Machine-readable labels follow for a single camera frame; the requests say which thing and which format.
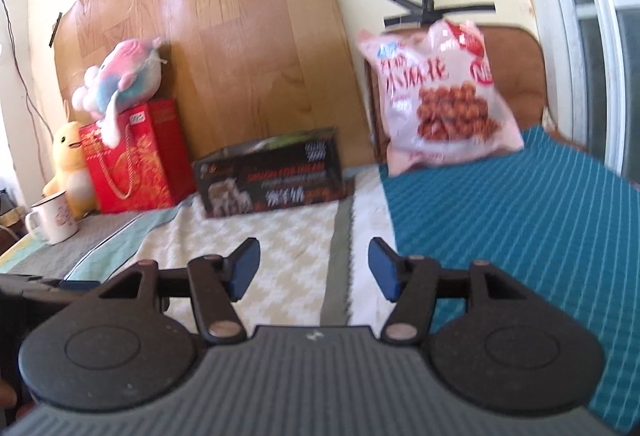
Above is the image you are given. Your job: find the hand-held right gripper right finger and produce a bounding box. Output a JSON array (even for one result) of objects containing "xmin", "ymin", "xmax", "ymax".
[{"xmin": 368, "ymin": 237, "xmax": 531, "ymax": 344}]

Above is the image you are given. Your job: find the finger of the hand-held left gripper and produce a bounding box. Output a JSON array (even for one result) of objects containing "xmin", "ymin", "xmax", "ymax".
[{"xmin": 55, "ymin": 280, "xmax": 103, "ymax": 302}]

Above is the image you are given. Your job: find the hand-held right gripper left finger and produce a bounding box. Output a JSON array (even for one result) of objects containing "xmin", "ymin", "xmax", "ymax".
[{"xmin": 102, "ymin": 237, "xmax": 262, "ymax": 344}]

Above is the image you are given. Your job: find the black printed cardboard box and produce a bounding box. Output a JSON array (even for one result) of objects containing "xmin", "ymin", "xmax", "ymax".
[{"xmin": 192, "ymin": 127, "xmax": 348, "ymax": 219}]

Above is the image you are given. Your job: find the white enamel mug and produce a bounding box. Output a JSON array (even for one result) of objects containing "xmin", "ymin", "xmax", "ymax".
[{"xmin": 25, "ymin": 190, "xmax": 81, "ymax": 245}]

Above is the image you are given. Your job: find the yellow plush duck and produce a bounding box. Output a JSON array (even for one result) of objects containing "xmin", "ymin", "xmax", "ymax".
[{"xmin": 42, "ymin": 121, "xmax": 98, "ymax": 219}]

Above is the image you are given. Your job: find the teal checked blanket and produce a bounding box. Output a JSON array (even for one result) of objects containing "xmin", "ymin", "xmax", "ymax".
[{"xmin": 380, "ymin": 126, "xmax": 640, "ymax": 432}]

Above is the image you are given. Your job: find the red gift bag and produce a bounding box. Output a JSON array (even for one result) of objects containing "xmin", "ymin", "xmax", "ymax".
[{"xmin": 79, "ymin": 99, "xmax": 196, "ymax": 214}]

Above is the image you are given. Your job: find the large pink snack bag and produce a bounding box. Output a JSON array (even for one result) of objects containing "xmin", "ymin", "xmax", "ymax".
[{"xmin": 356, "ymin": 19, "xmax": 525, "ymax": 177}]

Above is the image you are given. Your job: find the pink and blue plush toy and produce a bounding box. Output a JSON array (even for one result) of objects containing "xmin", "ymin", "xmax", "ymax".
[{"xmin": 72, "ymin": 38, "xmax": 163, "ymax": 147}]

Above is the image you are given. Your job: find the wooden board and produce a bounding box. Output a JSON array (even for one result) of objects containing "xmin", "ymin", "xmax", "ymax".
[{"xmin": 52, "ymin": 0, "xmax": 381, "ymax": 167}]

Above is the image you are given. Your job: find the black wall cable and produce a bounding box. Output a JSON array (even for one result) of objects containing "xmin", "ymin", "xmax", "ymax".
[{"xmin": 0, "ymin": 0, "xmax": 53, "ymax": 132}]

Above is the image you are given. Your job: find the white window frame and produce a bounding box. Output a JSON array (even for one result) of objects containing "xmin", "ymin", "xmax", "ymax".
[{"xmin": 520, "ymin": 0, "xmax": 640, "ymax": 189}]

